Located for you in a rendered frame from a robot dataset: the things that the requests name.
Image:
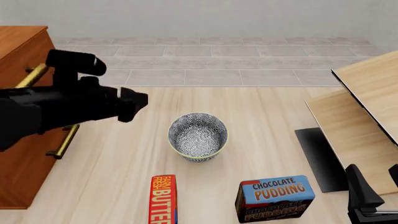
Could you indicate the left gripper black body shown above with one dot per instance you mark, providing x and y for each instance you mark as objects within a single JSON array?
[{"x": 109, "y": 102}]

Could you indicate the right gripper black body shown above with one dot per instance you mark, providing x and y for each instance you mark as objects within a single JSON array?
[{"x": 373, "y": 217}]

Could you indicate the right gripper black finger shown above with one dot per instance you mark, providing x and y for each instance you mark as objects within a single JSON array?
[
  {"x": 362, "y": 189},
  {"x": 395, "y": 173}
]

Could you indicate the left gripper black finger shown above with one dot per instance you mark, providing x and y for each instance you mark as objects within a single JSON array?
[
  {"x": 127, "y": 113},
  {"x": 133, "y": 96}
]

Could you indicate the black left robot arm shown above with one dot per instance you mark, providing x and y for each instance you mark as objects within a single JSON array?
[{"x": 28, "y": 114}]

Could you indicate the black patterned bowl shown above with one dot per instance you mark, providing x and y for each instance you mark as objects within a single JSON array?
[{"x": 198, "y": 137}]

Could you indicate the wooden cabinet drawer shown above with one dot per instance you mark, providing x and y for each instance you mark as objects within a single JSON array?
[
  {"x": 28, "y": 53},
  {"x": 28, "y": 168}
]

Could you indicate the red-brown wooden cabinet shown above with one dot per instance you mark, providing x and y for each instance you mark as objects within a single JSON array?
[{"x": 18, "y": 177}]

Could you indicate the pale wooden shelf unit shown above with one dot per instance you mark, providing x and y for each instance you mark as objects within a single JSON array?
[{"x": 357, "y": 121}]

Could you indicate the blue chocolate pudding box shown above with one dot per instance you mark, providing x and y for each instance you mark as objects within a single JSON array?
[{"x": 276, "y": 198}]

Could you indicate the red butter box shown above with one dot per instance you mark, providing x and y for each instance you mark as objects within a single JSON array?
[{"x": 162, "y": 200}]

